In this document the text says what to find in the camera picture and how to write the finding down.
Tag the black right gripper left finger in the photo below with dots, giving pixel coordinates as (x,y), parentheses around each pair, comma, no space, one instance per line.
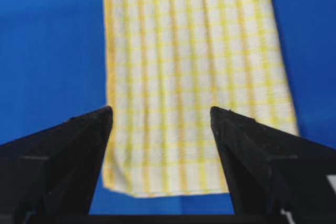
(51,175)

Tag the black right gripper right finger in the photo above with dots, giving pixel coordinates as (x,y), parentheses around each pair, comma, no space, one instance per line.
(273,176)

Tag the yellow checked towel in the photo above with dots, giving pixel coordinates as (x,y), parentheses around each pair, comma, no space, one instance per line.
(168,63)

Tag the blue table cloth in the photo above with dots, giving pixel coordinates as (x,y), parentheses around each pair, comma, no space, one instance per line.
(53,66)

